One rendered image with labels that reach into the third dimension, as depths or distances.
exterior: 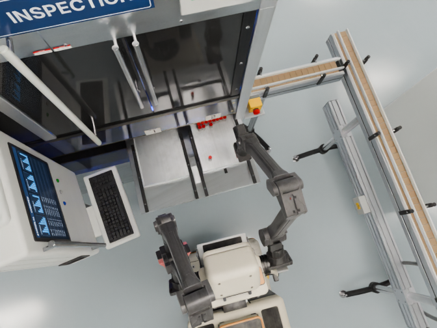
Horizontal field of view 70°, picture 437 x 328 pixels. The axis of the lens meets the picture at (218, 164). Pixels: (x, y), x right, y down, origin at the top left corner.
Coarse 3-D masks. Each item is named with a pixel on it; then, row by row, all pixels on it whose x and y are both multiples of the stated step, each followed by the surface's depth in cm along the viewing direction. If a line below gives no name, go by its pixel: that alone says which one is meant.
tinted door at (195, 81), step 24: (192, 24) 101; (216, 24) 104; (240, 24) 107; (144, 48) 105; (168, 48) 109; (192, 48) 113; (216, 48) 116; (168, 72) 123; (192, 72) 128; (216, 72) 133; (168, 96) 141; (192, 96) 148; (216, 96) 154
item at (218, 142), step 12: (228, 120) 190; (192, 132) 187; (204, 132) 187; (216, 132) 187; (228, 132) 188; (204, 144) 185; (216, 144) 185; (228, 144) 186; (204, 156) 183; (216, 156) 184; (228, 156) 184; (204, 168) 181; (216, 168) 179
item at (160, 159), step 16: (176, 128) 183; (144, 144) 184; (160, 144) 184; (176, 144) 184; (144, 160) 181; (160, 160) 182; (176, 160) 182; (144, 176) 179; (160, 176) 179; (176, 176) 180
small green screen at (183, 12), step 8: (184, 0) 87; (192, 0) 88; (200, 0) 89; (208, 0) 90; (216, 0) 90; (224, 0) 91; (232, 0) 92; (240, 0) 93; (248, 0) 94; (184, 8) 90; (192, 8) 91; (200, 8) 92; (208, 8) 93
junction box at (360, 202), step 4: (360, 196) 215; (364, 196) 215; (356, 200) 218; (360, 200) 214; (364, 200) 215; (356, 204) 219; (360, 204) 214; (364, 204) 214; (356, 208) 221; (360, 208) 215; (364, 208) 213; (368, 208) 213; (360, 212) 217; (364, 212) 213; (368, 212) 213
